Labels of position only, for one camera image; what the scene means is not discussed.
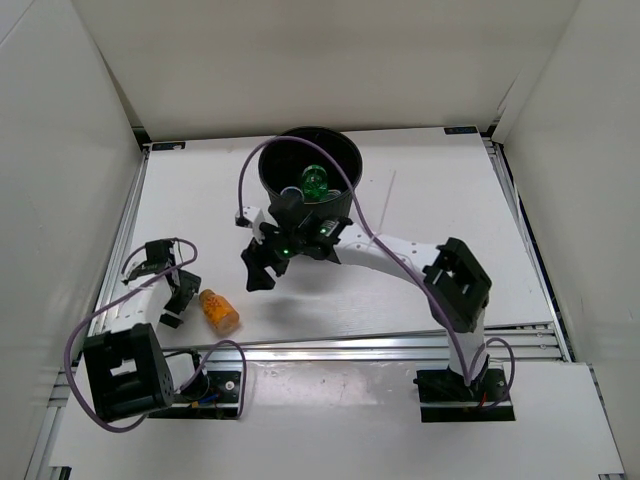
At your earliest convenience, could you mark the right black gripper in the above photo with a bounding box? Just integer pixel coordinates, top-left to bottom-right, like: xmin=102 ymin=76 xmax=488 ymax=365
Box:
xmin=242 ymin=223 xmax=305 ymax=293

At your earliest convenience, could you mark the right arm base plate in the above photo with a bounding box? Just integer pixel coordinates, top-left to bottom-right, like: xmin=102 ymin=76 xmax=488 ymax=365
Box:
xmin=413 ymin=365 xmax=516 ymax=423

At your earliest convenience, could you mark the aluminium frame rail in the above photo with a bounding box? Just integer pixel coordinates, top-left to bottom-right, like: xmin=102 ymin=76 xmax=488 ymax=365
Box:
xmin=46 ymin=127 xmax=625 ymax=479

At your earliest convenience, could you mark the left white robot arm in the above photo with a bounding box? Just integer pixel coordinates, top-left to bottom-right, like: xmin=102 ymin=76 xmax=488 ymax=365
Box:
xmin=83 ymin=238 xmax=210 ymax=423

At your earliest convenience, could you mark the clear bottle blue label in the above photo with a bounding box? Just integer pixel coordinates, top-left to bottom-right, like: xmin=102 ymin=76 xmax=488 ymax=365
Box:
xmin=280 ymin=186 xmax=304 ymax=201

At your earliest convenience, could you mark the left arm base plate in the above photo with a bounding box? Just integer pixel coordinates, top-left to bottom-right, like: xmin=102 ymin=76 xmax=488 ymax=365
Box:
xmin=149 ymin=360 xmax=245 ymax=421

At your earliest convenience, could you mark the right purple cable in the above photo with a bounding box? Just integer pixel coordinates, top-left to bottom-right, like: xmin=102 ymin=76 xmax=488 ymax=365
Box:
xmin=237 ymin=136 xmax=517 ymax=396

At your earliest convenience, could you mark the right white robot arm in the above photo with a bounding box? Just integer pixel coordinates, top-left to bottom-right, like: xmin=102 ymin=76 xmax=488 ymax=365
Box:
xmin=235 ymin=197 xmax=492 ymax=400

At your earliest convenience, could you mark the green plastic bottle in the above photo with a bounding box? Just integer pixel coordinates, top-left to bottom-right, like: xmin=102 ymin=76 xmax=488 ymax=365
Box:
xmin=300 ymin=164 xmax=329 ymax=203

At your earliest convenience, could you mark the black plastic bin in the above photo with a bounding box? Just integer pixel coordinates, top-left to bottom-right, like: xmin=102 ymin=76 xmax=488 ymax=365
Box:
xmin=258 ymin=126 xmax=363 ymax=219

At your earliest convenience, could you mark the white cable tie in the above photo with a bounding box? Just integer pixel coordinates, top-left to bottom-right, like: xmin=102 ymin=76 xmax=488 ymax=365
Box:
xmin=365 ymin=169 xmax=397 ymax=237

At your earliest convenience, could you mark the orange plastic bottle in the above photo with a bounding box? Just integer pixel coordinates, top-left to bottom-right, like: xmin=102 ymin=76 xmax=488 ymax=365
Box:
xmin=199 ymin=289 xmax=240 ymax=334

